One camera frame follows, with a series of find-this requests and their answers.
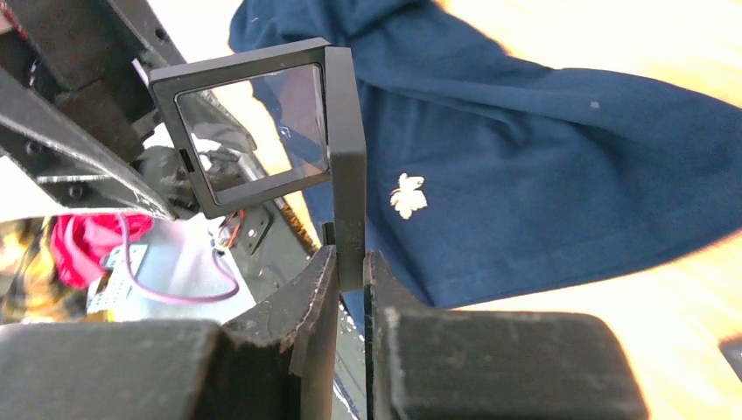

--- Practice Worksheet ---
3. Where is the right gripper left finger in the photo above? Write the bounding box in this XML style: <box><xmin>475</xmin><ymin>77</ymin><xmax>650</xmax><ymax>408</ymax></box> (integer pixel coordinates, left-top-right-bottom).
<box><xmin>1</xmin><ymin>246</ymin><xmax>339</xmax><ymax>419</ymax></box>

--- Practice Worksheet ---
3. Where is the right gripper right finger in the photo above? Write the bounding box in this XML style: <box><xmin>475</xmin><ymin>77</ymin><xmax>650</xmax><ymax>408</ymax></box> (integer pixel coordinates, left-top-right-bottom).
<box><xmin>363</xmin><ymin>251</ymin><xmax>649</xmax><ymax>419</ymax></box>

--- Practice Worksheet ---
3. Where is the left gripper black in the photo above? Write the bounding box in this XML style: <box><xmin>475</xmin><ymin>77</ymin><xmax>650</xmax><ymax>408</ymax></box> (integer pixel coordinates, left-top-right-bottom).
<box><xmin>1</xmin><ymin>1</ymin><xmax>185</xmax><ymax>220</ymax></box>

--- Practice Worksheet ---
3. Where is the navy blue garment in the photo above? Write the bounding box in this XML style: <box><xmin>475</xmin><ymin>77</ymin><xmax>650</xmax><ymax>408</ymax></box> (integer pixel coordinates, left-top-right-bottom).
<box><xmin>228</xmin><ymin>1</ymin><xmax>741</xmax><ymax>308</ymax></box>

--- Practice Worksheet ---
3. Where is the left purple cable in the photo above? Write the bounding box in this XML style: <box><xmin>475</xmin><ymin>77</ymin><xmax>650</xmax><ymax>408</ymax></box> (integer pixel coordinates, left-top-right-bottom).
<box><xmin>115</xmin><ymin>213</ymin><xmax>242</xmax><ymax>305</ymax></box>

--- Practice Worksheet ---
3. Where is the black square frame box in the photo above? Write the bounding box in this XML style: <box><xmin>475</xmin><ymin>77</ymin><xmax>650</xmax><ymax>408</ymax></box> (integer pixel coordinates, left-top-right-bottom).
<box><xmin>718</xmin><ymin>335</ymin><xmax>742</xmax><ymax>380</ymax></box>

